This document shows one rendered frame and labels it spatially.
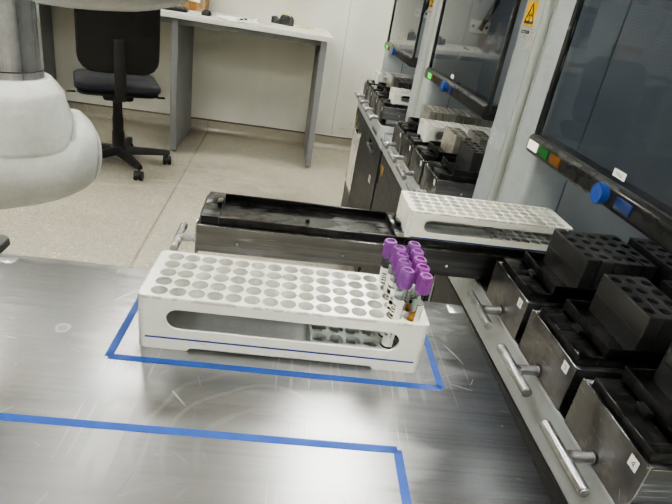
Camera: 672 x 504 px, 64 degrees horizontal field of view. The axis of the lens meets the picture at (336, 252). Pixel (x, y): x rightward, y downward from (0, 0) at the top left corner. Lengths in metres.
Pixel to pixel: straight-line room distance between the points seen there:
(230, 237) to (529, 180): 0.58
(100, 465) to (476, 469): 0.31
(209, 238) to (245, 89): 3.60
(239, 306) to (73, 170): 0.50
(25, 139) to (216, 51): 3.57
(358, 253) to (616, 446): 0.47
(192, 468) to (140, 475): 0.04
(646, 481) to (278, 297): 0.41
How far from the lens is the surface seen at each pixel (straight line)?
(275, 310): 0.54
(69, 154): 0.96
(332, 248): 0.90
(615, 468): 0.68
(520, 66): 1.23
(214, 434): 0.50
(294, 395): 0.54
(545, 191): 1.12
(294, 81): 4.43
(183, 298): 0.55
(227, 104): 4.49
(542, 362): 0.80
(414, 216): 0.91
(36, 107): 0.93
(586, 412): 0.72
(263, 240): 0.89
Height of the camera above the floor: 1.18
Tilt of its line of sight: 26 degrees down
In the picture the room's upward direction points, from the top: 10 degrees clockwise
